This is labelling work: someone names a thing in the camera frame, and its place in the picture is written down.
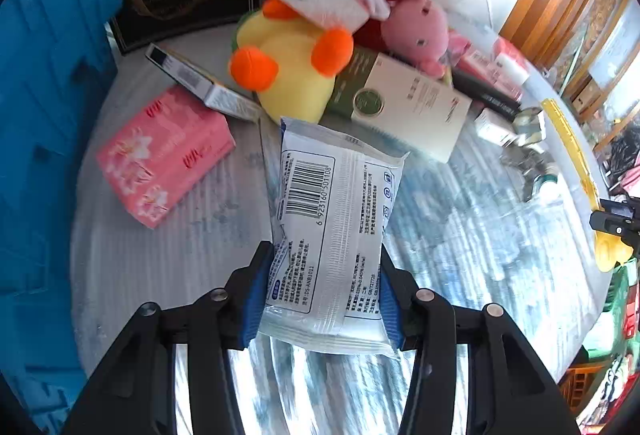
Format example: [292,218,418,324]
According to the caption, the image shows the pink plush toy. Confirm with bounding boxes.
[380,0,452,80]

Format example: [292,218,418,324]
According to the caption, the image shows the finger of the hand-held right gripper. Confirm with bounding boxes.
[589,196,640,262]

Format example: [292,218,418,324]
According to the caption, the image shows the small white medicine box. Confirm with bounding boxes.
[472,107,519,146]

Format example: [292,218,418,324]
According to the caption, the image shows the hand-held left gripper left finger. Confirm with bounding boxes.
[62,241,275,435]

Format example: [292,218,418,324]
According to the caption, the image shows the green plastic bag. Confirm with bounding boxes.
[582,259,640,361]

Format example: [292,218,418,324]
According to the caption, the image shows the long grey white box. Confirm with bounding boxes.
[144,42,264,123]

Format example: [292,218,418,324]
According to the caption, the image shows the pink tissue pack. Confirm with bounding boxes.
[96,85,237,231]

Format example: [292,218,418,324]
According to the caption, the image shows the white and green carton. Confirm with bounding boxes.
[320,47,474,164]

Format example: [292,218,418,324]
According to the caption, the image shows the yellow duck plush toy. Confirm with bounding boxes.
[228,0,356,126]

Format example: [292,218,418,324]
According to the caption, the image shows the white face mask packet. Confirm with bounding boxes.
[257,116,412,359]

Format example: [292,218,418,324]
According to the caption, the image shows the metal faucet fitting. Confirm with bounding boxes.
[499,107,560,204]

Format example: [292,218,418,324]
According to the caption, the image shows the blue plastic crate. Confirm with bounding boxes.
[0,0,127,421]

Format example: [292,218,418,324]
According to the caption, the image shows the yellow ruler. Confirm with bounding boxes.
[541,97,602,212]

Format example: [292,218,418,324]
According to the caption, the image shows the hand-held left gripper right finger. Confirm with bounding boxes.
[381,247,576,435]

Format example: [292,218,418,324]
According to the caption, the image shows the pink white wrapped packs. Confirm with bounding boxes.
[449,29,532,102]

